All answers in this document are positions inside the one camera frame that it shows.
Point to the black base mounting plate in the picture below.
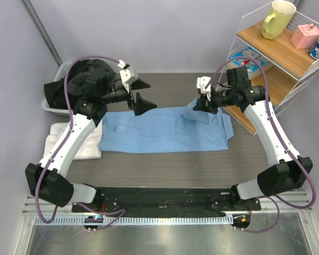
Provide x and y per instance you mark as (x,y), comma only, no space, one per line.
(170,203)

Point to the black dark clothes pile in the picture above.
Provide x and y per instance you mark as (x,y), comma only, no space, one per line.
(54,91)

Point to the blue white tissue pack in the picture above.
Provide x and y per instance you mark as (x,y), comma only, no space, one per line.
(252,69)

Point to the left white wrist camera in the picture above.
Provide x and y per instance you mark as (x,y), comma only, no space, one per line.
(127,74)

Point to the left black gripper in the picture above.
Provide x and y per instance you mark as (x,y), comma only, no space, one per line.
(142,104)

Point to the folded white shirt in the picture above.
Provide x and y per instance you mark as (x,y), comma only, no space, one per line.
(88,150)

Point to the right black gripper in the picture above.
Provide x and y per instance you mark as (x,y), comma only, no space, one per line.
(203,104)

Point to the white wire wooden shelf rack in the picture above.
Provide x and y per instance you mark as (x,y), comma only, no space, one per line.
(292,70)

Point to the aluminium slotted cable rail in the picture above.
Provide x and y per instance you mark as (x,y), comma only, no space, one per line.
(91,220)

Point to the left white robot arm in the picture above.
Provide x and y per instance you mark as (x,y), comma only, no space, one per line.
(47,179)

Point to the light blue long sleeve shirt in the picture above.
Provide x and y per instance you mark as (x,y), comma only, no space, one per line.
(165,130)

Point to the pink cube power adapter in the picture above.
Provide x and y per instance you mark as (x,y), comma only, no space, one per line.
(305,36)

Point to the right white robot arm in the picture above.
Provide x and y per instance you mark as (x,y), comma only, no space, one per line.
(285,164)

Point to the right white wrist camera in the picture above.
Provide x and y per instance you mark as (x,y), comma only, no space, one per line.
(203,86)

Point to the yellow green ceramic mug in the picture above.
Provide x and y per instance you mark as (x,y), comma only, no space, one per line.
(279,15)

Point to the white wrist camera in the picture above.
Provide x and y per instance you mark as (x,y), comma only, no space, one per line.
(127,74)
(203,86)

